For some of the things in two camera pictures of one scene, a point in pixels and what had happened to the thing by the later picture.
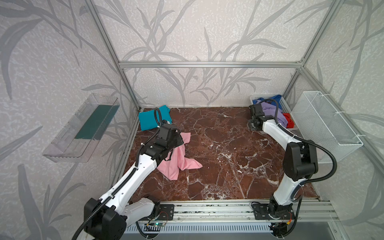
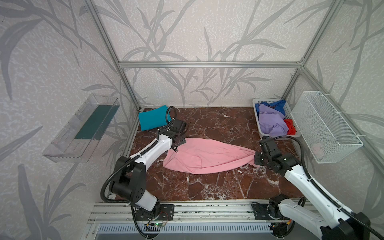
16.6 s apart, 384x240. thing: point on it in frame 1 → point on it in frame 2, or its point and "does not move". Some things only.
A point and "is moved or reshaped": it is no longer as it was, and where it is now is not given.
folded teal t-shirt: (152, 119) does not move
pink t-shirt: (177, 160) is moved or reshaped
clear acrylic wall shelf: (76, 141) does not move
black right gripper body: (253, 124) → (259, 157)
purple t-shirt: (269, 109) is moved or reshaped
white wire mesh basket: (318, 122) does not move
